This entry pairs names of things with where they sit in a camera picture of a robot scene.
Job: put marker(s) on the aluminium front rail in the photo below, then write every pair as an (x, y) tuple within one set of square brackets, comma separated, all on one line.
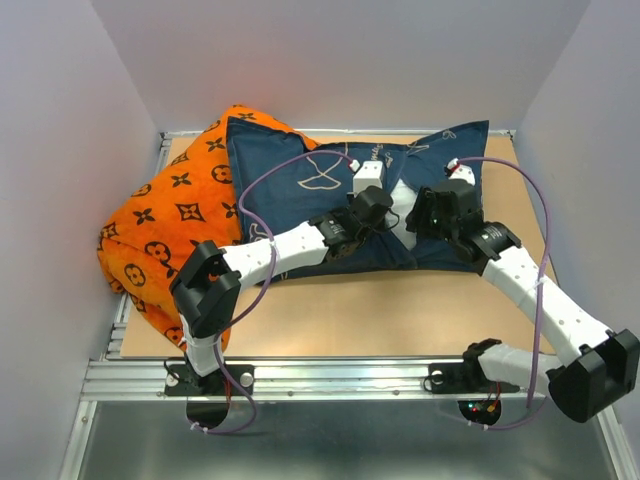
[(281, 379)]

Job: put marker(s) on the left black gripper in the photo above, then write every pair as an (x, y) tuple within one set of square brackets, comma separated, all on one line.
[(350, 197)]

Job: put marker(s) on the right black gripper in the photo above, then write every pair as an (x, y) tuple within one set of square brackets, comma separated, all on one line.
[(418, 219)]

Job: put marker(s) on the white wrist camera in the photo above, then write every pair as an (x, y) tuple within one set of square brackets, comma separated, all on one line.
[(455, 170), (366, 174)]

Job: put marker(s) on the blue pillowcase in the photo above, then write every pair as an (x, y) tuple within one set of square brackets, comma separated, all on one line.
[(281, 180)]

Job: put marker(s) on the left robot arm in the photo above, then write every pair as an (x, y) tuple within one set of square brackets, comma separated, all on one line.
[(206, 289)]

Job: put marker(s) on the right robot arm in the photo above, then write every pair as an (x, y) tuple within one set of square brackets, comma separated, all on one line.
[(592, 366)]

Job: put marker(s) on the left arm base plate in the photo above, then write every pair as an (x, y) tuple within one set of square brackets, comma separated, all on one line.
[(182, 381)]

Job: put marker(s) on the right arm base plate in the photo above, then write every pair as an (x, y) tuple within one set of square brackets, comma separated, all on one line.
[(449, 378)]

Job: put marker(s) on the orange patterned blanket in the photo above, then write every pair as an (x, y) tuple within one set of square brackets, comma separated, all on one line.
[(198, 201)]

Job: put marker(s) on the white pillow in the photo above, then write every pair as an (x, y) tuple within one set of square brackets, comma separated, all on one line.
[(404, 199)]

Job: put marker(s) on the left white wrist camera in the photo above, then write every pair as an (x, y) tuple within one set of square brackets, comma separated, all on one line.
[(366, 174)]

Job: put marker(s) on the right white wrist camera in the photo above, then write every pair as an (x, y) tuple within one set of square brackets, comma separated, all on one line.
[(455, 170)]

